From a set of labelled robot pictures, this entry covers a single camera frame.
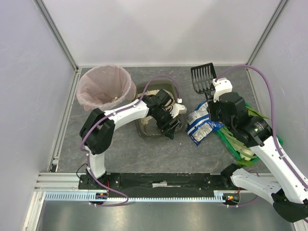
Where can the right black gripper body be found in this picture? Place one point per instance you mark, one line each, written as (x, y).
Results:
(214, 104)

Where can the black litter scoop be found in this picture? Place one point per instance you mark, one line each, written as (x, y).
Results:
(202, 78)

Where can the green onion bunch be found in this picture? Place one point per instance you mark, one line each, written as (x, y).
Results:
(238, 144)

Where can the green leafy vegetable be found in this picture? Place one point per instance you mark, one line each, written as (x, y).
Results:
(253, 112)

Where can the blue Doritos chip bag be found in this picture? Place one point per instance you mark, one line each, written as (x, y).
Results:
(199, 124)

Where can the grey slotted cable duct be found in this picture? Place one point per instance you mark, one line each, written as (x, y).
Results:
(215, 197)

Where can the grey bin with pink bag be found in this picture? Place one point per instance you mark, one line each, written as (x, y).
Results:
(105, 87)

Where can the grey litter box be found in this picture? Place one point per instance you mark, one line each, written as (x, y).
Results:
(161, 95)

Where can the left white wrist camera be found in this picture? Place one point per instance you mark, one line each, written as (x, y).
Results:
(177, 108)

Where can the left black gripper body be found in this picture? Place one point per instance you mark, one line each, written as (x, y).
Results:
(167, 123)

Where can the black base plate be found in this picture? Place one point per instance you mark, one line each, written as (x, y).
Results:
(142, 184)

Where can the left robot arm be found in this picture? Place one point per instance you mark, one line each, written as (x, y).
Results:
(98, 130)

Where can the green vegetable tray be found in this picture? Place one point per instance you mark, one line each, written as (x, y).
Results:
(240, 149)

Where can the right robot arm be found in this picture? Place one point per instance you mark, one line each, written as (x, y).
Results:
(289, 195)

